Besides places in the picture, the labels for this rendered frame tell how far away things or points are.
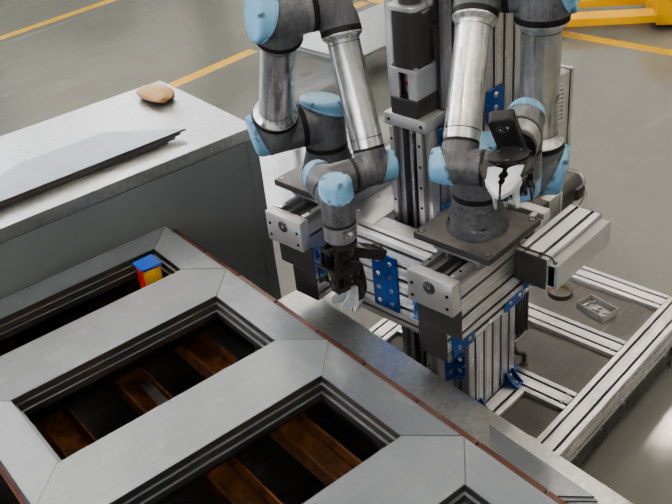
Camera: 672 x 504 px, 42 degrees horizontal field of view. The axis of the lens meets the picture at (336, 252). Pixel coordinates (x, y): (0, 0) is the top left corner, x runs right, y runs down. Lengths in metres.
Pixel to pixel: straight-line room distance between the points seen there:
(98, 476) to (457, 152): 0.98
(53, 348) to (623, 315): 1.96
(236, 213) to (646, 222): 2.09
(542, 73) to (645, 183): 2.67
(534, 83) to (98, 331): 1.21
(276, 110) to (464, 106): 0.60
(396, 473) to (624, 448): 1.43
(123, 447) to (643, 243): 2.73
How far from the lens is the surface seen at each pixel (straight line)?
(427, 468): 1.77
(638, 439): 3.11
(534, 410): 2.86
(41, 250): 2.55
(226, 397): 1.98
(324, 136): 2.32
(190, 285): 2.36
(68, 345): 2.27
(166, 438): 1.92
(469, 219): 2.08
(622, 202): 4.37
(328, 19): 2.00
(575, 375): 2.99
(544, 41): 1.89
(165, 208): 2.68
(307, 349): 2.07
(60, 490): 1.90
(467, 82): 1.79
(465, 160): 1.74
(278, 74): 2.10
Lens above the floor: 2.16
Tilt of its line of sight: 33 degrees down
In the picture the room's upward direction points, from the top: 6 degrees counter-clockwise
